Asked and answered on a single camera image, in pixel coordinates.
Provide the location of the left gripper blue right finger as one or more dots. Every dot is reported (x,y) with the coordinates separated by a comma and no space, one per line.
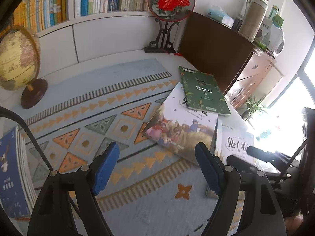
(210,167)

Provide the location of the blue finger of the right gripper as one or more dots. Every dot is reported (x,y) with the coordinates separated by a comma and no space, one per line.
(263,155)
(240,164)

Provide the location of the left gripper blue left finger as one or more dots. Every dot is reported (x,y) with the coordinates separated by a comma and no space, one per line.
(103,165)

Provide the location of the dark green insect book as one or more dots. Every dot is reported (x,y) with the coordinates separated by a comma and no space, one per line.
(202,92)

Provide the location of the blue fairy tales book 02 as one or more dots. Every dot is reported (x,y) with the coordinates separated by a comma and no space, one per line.
(18,196)

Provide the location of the row of orange books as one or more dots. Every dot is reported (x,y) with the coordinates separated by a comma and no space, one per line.
(39,15)

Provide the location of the person's right hand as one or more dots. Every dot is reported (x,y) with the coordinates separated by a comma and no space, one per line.
(292,224)

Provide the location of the patterned blue table mat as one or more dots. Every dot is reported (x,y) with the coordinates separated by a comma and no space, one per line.
(152,191)

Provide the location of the small floor green plant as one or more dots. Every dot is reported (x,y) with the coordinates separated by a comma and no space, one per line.
(253,106)

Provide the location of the dark brown wooden cabinet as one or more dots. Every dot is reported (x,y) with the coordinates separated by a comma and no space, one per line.
(238,65)

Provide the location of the green white boxes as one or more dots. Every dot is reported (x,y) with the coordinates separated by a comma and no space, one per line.
(270,36)

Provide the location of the white bookshelf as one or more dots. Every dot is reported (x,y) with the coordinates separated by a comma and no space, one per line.
(95,41)

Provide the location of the potted plant in cylinder vase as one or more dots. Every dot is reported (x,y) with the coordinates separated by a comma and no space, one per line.
(254,14)

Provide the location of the blue tissue box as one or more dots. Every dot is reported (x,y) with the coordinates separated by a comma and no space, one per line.
(217,14)

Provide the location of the antique yellow globe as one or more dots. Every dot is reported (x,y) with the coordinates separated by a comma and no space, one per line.
(20,65)

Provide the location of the red flower round fan ornament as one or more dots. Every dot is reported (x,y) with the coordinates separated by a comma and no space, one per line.
(168,14)

